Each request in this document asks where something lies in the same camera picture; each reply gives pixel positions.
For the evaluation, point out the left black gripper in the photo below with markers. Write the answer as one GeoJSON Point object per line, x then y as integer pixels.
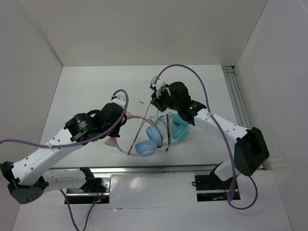
{"type": "Point", "coordinates": [115, 133]}

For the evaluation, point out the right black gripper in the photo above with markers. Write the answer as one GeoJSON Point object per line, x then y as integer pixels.
{"type": "Point", "coordinates": [157, 101]}

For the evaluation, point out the pink blue cat-ear headphones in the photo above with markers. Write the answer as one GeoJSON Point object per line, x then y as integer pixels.
{"type": "Point", "coordinates": [143, 148]}

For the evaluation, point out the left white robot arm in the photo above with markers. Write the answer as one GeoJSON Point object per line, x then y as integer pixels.
{"type": "Point", "coordinates": [32, 176]}

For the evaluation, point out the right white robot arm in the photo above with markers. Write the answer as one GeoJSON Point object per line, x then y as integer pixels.
{"type": "Point", "coordinates": [248, 147]}

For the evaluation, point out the white teal cat-ear headphones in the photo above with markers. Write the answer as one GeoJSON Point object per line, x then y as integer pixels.
{"type": "Point", "coordinates": [172, 127]}

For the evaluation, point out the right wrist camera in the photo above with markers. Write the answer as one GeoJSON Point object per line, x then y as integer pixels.
{"type": "Point", "coordinates": [156, 85]}

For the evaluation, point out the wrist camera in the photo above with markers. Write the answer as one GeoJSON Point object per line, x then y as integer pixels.
{"type": "Point", "coordinates": [120, 100]}
{"type": "Point", "coordinates": [156, 85]}

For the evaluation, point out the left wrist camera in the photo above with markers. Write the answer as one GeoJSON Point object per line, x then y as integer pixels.
{"type": "Point", "coordinates": [120, 100]}

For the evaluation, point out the aluminium table edge rail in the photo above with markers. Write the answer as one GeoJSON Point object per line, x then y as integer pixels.
{"type": "Point", "coordinates": [198, 169]}

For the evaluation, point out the aluminium side rail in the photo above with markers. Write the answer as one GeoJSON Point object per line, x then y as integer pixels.
{"type": "Point", "coordinates": [236, 97]}

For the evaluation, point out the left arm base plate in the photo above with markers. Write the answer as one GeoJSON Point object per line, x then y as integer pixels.
{"type": "Point", "coordinates": [98, 193]}

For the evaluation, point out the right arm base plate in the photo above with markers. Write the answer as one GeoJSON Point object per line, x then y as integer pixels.
{"type": "Point", "coordinates": [210, 189]}

